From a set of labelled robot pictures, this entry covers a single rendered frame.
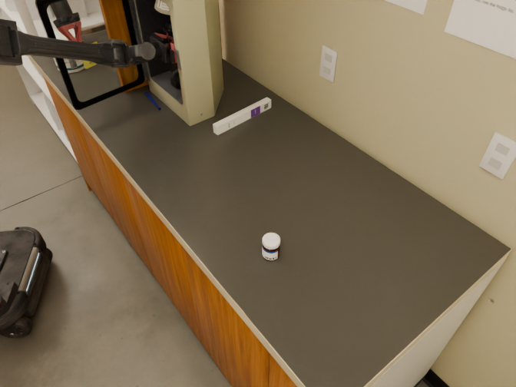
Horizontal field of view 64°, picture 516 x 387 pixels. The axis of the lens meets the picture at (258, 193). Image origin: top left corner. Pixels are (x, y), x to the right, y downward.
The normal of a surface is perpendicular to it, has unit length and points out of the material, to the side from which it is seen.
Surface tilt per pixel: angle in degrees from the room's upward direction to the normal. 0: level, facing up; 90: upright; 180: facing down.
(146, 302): 0
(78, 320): 0
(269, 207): 0
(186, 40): 90
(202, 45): 90
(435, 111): 90
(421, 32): 90
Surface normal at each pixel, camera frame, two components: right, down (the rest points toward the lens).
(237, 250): 0.00, -0.71
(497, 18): -0.79, 0.44
